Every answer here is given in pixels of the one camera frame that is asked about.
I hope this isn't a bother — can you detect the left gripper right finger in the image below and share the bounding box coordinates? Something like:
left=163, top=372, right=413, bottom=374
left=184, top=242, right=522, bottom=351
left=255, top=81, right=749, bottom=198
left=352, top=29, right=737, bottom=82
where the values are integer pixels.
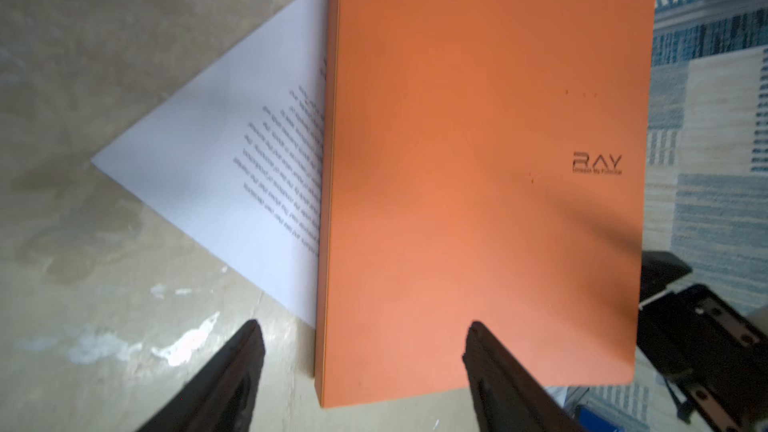
left=462, top=321, right=582, bottom=432

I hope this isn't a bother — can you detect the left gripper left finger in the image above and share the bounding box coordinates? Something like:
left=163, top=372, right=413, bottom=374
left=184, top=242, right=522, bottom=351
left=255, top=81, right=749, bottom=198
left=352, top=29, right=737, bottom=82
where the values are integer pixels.
left=140, top=319, right=266, bottom=431

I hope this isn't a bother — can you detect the printed paper sheet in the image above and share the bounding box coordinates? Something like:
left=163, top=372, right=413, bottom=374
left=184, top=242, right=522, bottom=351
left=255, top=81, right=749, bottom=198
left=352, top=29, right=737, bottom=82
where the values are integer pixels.
left=93, top=0, right=328, bottom=324

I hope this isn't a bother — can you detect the orange folder black inside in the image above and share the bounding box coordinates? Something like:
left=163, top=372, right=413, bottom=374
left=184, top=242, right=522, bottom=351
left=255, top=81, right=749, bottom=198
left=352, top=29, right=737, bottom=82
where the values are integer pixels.
left=315, top=0, right=654, bottom=408

